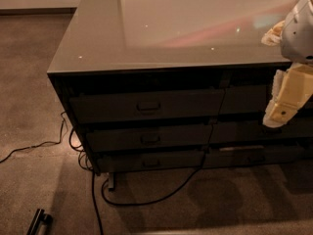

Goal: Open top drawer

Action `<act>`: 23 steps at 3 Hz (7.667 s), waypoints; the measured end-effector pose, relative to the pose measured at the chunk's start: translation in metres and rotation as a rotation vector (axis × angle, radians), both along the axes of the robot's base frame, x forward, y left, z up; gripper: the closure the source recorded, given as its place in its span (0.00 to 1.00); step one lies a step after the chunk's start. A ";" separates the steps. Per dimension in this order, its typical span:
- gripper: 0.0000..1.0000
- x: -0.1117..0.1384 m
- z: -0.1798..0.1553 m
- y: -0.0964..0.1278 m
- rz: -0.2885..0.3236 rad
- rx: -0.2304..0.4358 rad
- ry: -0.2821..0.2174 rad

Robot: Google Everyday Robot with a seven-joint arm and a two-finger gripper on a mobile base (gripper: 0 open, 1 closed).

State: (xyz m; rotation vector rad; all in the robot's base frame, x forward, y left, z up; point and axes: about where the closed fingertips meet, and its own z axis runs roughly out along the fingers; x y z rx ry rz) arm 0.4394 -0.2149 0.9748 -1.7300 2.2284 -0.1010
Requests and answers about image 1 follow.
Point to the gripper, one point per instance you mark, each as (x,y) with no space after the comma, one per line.
(299,33)

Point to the drawer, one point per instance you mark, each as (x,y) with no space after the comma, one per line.
(255,155)
(144,138)
(150,161)
(245,99)
(148,105)
(250,131)

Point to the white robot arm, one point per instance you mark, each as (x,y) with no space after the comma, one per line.
(294,34)

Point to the dark cabinet with glossy top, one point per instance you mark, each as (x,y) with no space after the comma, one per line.
(138,46)

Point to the black metal bar on floor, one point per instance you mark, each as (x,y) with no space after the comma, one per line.
(40,218)

